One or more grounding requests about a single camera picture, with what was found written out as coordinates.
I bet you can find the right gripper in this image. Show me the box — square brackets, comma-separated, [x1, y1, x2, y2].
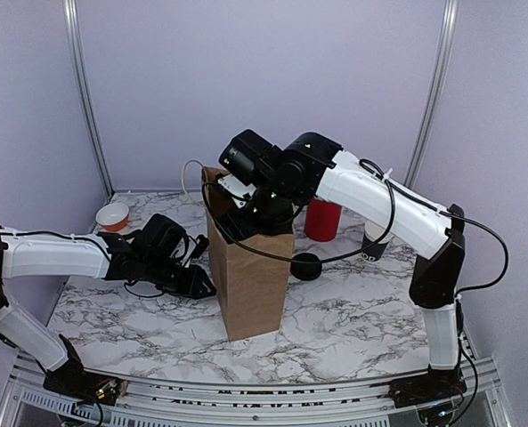
[214, 178, 300, 254]

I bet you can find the aluminium frame post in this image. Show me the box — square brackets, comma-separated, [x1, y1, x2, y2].
[63, 0, 115, 199]
[403, 0, 459, 189]

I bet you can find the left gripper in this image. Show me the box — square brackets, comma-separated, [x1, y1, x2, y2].
[142, 252, 216, 300]

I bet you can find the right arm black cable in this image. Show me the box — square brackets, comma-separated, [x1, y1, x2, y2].
[200, 159, 510, 293]

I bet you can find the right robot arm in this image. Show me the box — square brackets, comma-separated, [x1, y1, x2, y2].
[218, 129, 467, 407]

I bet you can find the right aluminium frame post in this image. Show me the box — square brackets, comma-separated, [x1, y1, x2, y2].
[403, 0, 459, 189]

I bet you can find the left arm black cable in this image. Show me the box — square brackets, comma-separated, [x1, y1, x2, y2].
[124, 282, 167, 299]

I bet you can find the brown paper bag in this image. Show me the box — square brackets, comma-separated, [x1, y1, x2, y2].
[205, 186, 289, 342]

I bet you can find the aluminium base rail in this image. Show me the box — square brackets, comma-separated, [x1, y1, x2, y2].
[0, 354, 516, 426]

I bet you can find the orange white bowl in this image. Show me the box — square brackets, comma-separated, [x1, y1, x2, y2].
[95, 202, 130, 232]

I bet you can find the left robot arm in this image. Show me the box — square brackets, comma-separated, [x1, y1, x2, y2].
[0, 213, 216, 406]

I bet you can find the red cylindrical holder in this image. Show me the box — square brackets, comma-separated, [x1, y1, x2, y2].
[305, 198, 342, 242]

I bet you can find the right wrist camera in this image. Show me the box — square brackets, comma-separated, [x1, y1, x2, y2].
[216, 174, 256, 208]

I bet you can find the left aluminium frame post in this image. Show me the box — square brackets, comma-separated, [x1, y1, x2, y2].
[63, 0, 115, 199]

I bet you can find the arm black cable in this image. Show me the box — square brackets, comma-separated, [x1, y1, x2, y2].
[124, 282, 167, 299]
[200, 159, 510, 293]

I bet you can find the stacked black paper cup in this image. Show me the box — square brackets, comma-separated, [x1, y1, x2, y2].
[361, 222, 392, 262]

